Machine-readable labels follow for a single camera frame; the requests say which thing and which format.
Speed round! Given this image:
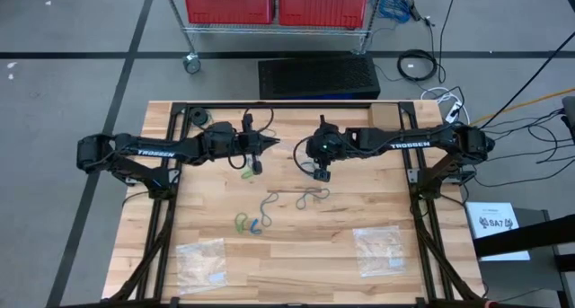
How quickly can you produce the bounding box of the black left camera cable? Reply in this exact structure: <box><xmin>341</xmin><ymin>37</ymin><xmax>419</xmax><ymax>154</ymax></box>
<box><xmin>242</xmin><ymin>106</ymin><xmax>276</xmax><ymax>136</ymax></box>

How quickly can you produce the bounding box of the white power strip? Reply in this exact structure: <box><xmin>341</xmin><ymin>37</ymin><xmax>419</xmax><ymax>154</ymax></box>
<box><xmin>444</xmin><ymin>100</ymin><xmax>464</xmax><ymax>124</ymax></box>

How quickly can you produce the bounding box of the black floor cable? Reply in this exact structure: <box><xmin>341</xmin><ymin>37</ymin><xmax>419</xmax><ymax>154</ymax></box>
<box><xmin>471</xmin><ymin>157</ymin><xmax>575</xmax><ymax>189</ymax></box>

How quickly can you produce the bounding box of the chrome wire shelving cart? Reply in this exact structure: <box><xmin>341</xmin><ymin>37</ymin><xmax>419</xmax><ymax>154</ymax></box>
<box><xmin>160</xmin><ymin>0</ymin><xmax>386</xmax><ymax>75</ymax></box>

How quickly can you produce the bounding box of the black left gripper cable loop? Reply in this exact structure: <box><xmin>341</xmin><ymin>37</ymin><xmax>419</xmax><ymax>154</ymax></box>
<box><xmin>226</xmin><ymin>151</ymin><xmax>249</xmax><ymax>172</ymax></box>

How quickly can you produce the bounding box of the blue cable coil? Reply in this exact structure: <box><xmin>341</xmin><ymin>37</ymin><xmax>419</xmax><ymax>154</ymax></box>
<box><xmin>376</xmin><ymin>0</ymin><xmax>413</xmax><ymax>24</ymax></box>

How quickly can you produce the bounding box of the long black cable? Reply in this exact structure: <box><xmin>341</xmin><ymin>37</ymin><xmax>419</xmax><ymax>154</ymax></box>
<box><xmin>478</xmin><ymin>42</ymin><xmax>575</xmax><ymax>130</ymax></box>

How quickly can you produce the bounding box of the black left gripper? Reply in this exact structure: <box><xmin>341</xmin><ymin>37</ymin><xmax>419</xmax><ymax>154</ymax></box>
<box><xmin>231</xmin><ymin>112</ymin><xmax>281</xmax><ymax>176</ymax></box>

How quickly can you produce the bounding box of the black aluminium table frame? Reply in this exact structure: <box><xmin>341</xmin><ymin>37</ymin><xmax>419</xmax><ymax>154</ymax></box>
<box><xmin>106</xmin><ymin>100</ymin><xmax>489</xmax><ymax>308</ymax></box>

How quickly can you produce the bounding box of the black cable coil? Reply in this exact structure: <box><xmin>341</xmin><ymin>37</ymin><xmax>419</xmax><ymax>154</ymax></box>
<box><xmin>396</xmin><ymin>48</ymin><xmax>439</xmax><ymax>83</ymax></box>

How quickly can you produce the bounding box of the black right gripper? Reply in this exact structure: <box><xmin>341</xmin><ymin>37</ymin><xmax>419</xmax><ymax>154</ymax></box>
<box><xmin>306</xmin><ymin>114</ymin><xmax>346</xmax><ymax>182</ymax></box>

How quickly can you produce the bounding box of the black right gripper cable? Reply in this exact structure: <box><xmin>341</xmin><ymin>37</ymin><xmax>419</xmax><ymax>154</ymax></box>
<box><xmin>292</xmin><ymin>136</ymin><xmax>318</xmax><ymax>178</ymax></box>

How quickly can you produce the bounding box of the white cable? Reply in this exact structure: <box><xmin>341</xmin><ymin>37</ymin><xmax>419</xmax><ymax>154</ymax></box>
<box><xmin>420</xmin><ymin>86</ymin><xmax>471</xmax><ymax>126</ymax></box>

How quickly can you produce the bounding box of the white label paper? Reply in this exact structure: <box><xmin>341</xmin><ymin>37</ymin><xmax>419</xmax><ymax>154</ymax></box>
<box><xmin>465</xmin><ymin>201</ymin><xmax>531</xmax><ymax>262</ymax></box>

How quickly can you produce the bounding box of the black beam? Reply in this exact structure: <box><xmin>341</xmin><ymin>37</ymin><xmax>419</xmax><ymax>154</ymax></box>
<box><xmin>473</xmin><ymin>214</ymin><xmax>575</xmax><ymax>273</ymax></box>

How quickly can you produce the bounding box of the grey metal side cart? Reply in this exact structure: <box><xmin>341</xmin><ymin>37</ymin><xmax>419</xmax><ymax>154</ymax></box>
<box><xmin>466</xmin><ymin>207</ymin><xmax>563</xmax><ymax>308</ymax></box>

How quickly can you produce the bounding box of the red plastic bin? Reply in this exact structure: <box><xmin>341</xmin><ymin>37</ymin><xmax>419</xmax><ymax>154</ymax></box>
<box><xmin>277</xmin><ymin>0</ymin><xmax>370</xmax><ymax>30</ymax></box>
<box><xmin>180</xmin><ymin>0</ymin><xmax>276</xmax><ymax>25</ymax></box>

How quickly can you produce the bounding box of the thin black hanging cable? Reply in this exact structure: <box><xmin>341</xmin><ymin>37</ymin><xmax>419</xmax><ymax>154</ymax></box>
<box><xmin>438</xmin><ymin>0</ymin><xmax>462</xmax><ymax>84</ymax></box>

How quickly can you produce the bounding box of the yellow floor cable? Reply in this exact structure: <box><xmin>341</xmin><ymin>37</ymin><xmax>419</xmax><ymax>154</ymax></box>
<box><xmin>469</xmin><ymin>88</ymin><xmax>575</xmax><ymax>125</ymax></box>

